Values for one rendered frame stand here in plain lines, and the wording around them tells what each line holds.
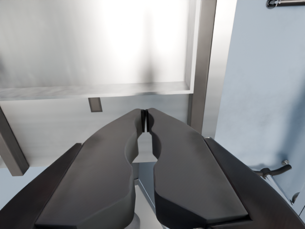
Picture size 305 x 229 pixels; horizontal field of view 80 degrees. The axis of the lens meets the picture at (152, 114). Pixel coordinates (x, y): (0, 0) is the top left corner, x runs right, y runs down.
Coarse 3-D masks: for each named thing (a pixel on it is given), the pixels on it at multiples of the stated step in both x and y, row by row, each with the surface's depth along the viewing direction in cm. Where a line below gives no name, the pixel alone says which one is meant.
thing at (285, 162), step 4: (284, 160) 151; (288, 160) 151; (284, 164) 153; (288, 164) 148; (264, 168) 143; (268, 168) 143; (280, 168) 145; (284, 168) 144; (288, 168) 145; (256, 172) 142; (260, 172) 142; (264, 172) 141; (268, 172) 139; (272, 172) 141; (276, 172) 142; (280, 172) 142; (260, 176) 143; (264, 176) 141
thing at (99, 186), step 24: (120, 120) 10; (144, 120) 12; (96, 144) 8; (120, 144) 8; (72, 168) 7; (96, 168) 7; (120, 168) 7; (72, 192) 6; (96, 192) 6; (120, 192) 6; (48, 216) 6; (72, 216) 5; (96, 216) 6; (120, 216) 6
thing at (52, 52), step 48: (0, 0) 20; (48, 0) 20; (96, 0) 20; (144, 0) 20; (192, 0) 19; (0, 48) 22; (48, 48) 22; (96, 48) 22; (144, 48) 22; (192, 48) 20; (0, 96) 22; (48, 96) 22; (96, 96) 22
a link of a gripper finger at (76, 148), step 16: (80, 144) 9; (64, 160) 8; (48, 176) 7; (32, 192) 6; (48, 192) 6; (16, 208) 6; (32, 208) 6; (0, 224) 5; (16, 224) 5; (32, 224) 5
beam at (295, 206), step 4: (304, 184) 102; (304, 188) 102; (300, 192) 105; (304, 192) 102; (300, 196) 105; (304, 196) 103; (296, 200) 108; (300, 200) 105; (304, 200) 103; (296, 204) 108; (300, 204) 105; (304, 204) 103; (292, 208) 112; (296, 208) 109; (300, 208) 105; (304, 208) 103; (296, 212) 109; (300, 212) 106; (304, 212) 103; (300, 216) 106; (304, 216) 103; (304, 220) 103
